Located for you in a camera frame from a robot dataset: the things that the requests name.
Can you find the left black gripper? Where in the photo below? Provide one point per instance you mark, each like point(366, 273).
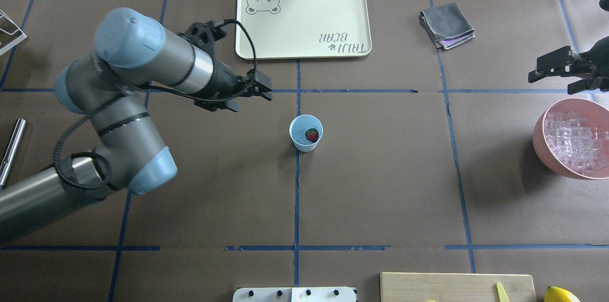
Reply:
point(222, 81)

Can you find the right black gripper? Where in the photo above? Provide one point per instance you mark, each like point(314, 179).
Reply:
point(595, 60)

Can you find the red strawberry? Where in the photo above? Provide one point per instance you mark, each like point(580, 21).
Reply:
point(312, 135)

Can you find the steel muddler black tip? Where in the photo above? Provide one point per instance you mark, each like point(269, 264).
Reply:
point(12, 150)

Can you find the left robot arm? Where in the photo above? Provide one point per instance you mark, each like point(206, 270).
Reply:
point(116, 145)

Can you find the light blue cup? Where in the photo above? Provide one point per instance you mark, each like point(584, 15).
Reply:
point(297, 129)

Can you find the pink bowl with ice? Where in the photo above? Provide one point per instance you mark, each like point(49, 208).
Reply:
point(571, 139)

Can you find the cream bear tray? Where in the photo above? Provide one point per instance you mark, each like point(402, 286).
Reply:
point(284, 29)

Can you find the grey folded cloth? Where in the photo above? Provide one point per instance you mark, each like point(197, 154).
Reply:
point(446, 26)

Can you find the yellow lemon near board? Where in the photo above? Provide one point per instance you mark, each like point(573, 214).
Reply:
point(558, 294)

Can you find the yellow plastic knife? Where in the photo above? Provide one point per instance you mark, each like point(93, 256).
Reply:
point(501, 293)

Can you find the bamboo cutting board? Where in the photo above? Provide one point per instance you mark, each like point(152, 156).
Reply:
point(454, 287)

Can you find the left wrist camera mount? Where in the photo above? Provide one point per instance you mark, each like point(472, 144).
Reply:
point(204, 35)

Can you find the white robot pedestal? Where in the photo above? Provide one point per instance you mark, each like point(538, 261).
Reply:
point(296, 294)

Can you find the white wire cup rack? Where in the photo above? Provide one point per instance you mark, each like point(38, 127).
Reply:
point(10, 33)

